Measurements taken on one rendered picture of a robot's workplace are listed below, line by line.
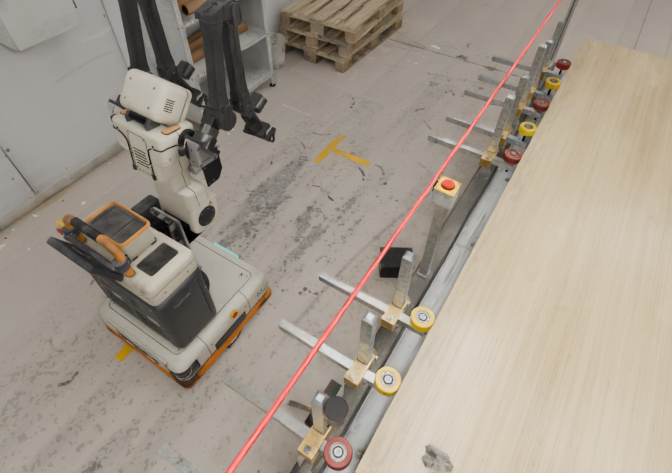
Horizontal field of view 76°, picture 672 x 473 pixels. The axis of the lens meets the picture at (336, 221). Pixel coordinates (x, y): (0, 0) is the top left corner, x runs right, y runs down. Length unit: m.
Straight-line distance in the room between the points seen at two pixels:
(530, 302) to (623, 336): 0.30
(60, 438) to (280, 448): 1.04
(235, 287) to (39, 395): 1.10
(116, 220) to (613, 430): 1.84
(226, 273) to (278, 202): 0.86
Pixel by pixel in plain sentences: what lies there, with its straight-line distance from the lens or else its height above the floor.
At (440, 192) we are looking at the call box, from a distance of 1.44.
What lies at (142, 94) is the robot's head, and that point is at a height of 1.35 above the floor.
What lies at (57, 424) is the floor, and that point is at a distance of 2.65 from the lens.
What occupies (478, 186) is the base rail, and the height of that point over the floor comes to 0.70.
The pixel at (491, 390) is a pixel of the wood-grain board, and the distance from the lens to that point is 1.46.
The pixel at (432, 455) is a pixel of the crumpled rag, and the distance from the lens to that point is 1.35.
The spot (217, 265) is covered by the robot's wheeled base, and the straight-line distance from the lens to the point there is 2.44.
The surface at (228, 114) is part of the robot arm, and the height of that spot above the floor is 1.27.
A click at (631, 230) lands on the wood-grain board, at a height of 0.90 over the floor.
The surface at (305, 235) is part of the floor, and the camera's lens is 2.85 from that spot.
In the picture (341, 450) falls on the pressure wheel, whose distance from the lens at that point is 1.33.
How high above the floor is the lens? 2.20
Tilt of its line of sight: 49 degrees down
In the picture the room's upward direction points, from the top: straight up
